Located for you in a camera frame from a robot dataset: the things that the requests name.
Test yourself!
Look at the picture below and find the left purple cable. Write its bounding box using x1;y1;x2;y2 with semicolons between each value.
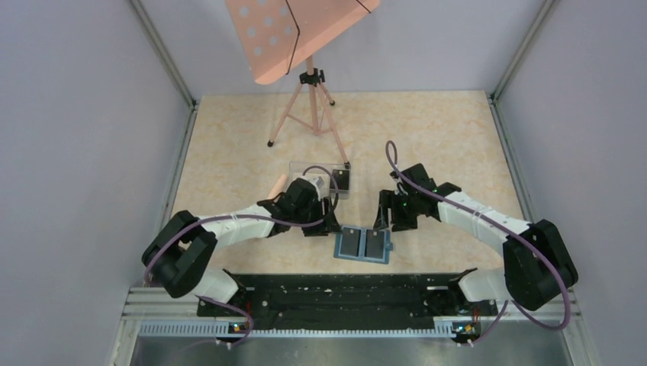
143;165;340;349

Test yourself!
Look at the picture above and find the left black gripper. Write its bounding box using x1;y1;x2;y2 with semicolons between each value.
293;196;343;236

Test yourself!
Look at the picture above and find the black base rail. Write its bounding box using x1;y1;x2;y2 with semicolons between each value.
230;274;498;331

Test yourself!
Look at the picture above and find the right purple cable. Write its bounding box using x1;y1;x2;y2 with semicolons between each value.
385;140;572;349

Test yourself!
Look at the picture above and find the pink toy microphone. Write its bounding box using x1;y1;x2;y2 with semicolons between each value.
267;174;288;200

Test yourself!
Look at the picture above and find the black card stack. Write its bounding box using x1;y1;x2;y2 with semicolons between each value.
330;169;351;194

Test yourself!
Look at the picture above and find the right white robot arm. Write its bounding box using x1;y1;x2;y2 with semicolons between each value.
373;163;579;314

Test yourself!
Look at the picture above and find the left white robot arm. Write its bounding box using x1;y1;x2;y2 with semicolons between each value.
141;176;341;315

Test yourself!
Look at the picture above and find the pink music stand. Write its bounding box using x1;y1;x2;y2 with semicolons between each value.
225;0;381;169

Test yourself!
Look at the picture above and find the clear plastic box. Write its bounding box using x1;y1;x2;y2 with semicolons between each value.
287;161;351;200

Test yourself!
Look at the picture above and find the purple cable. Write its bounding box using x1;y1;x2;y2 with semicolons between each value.
385;140;572;349
143;165;340;349

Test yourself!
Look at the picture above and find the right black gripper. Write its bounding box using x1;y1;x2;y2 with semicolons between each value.
374;189;420;233

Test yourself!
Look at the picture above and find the teal card holder wallet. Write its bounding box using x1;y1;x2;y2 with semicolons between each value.
333;226;394;265

